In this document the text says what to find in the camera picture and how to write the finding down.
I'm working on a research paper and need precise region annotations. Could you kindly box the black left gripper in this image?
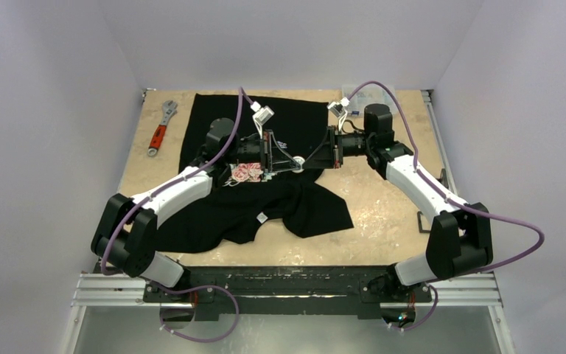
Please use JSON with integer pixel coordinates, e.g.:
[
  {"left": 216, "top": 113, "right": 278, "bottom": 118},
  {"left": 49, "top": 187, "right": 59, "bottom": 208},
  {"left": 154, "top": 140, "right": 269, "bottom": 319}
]
[{"left": 225, "top": 130, "right": 300, "bottom": 173}]

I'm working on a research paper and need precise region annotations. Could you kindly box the black floral print t-shirt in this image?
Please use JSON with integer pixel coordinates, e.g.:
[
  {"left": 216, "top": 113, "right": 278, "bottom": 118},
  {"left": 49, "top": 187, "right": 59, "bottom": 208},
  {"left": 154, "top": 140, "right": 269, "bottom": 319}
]
[{"left": 156, "top": 97, "right": 354, "bottom": 254}]

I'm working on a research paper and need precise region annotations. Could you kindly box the orange yellow round brooch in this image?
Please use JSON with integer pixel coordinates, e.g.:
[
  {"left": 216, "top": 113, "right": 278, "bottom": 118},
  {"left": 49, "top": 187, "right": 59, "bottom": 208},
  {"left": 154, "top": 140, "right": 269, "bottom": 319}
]
[{"left": 293, "top": 156, "right": 305, "bottom": 173}]

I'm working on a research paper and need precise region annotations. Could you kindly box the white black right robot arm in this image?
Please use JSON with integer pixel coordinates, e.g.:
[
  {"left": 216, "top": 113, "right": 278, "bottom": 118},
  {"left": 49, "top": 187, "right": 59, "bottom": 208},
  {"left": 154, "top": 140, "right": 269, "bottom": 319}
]
[{"left": 295, "top": 103, "right": 493, "bottom": 300}]

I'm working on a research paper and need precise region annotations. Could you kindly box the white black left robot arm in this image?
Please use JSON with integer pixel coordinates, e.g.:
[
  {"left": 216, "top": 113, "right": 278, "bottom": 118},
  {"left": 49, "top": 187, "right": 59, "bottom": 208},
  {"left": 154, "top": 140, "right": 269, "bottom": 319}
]
[{"left": 91, "top": 118, "right": 307, "bottom": 302}]

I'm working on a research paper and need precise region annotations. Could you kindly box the clear plastic organizer box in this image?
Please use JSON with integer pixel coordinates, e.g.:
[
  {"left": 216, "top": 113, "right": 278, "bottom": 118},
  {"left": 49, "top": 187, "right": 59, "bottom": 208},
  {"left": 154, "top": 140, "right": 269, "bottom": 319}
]
[{"left": 346, "top": 84, "right": 399, "bottom": 118}]

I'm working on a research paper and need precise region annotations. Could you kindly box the black open display case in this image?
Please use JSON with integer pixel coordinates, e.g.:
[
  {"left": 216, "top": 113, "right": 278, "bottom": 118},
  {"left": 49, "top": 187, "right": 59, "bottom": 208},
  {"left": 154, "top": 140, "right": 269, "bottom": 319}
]
[{"left": 416, "top": 167, "right": 450, "bottom": 234}]

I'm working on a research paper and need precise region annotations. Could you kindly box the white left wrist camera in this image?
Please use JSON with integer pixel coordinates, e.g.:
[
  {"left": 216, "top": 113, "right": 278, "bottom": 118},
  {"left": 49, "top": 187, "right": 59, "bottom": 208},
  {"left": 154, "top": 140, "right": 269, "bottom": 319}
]
[{"left": 251, "top": 101, "right": 274, "bottom": 139}]

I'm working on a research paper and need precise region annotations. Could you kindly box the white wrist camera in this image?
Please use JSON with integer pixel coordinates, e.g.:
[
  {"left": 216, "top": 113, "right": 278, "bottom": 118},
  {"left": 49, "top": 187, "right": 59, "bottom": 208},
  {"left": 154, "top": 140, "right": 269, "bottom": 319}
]
[
  {"left": 251, "top": 101, "right": 274, "bottom": 139},
  {"left": 327, "top": 97, "right": 349, "bottom": 131}
]

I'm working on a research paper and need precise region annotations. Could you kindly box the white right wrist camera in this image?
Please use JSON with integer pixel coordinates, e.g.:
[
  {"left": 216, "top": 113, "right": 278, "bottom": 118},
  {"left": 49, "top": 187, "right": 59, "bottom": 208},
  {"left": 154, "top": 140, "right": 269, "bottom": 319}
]
[{"left": 327, "top": 97, "right": 349, "bottom": 131}]

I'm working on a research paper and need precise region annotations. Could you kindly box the red handled adjustable wrench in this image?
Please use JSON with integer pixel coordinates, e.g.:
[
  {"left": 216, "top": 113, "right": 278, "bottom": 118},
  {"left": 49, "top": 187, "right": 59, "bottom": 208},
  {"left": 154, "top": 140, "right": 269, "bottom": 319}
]
[{"left": 147, "top": 100, "right": 178, "bottom": 157}]

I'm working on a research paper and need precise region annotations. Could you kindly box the aluminium black mounting rail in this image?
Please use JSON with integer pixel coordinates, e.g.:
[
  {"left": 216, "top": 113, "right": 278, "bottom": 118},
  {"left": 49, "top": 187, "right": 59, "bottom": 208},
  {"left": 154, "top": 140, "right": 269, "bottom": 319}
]
[{"left": 72, "top": 266, "right": 502, "bottom": 324}]

